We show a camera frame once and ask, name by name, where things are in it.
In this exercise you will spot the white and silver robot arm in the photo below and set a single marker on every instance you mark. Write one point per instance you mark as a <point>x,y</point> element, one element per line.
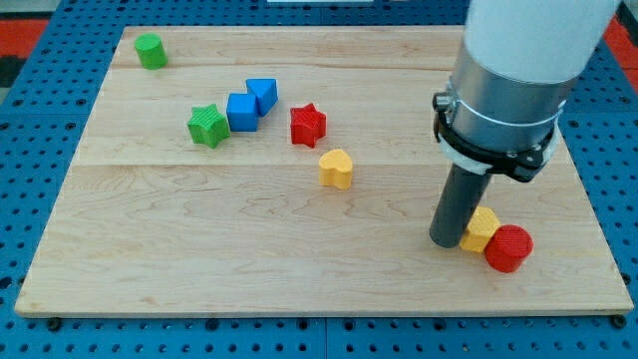
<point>516,65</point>

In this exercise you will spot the red star block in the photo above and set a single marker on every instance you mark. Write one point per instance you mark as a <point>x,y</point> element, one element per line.
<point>307,126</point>

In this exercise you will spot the green star block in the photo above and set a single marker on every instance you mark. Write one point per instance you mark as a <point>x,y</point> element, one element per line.
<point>208,126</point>

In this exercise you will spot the yellow heart block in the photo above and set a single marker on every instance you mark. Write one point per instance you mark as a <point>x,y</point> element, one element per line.
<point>336,169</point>

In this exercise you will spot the light wooden board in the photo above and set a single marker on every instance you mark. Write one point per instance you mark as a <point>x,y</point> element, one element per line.
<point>148,224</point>

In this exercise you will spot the blue triangle block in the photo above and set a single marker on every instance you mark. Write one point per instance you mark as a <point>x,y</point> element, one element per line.
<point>266,92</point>

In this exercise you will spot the blue cube block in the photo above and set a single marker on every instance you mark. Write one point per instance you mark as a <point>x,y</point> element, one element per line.
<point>242,113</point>

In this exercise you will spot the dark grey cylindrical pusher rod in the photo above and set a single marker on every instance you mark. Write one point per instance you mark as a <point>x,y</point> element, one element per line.
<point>459,200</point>

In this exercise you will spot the yellow hexagon block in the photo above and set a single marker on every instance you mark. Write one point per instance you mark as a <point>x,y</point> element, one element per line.
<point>480,230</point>

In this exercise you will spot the red cylinder block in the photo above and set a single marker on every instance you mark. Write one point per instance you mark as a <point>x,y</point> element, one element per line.
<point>508,248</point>

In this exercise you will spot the green cylinder block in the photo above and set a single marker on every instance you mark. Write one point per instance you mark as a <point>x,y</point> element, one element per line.
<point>150,51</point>

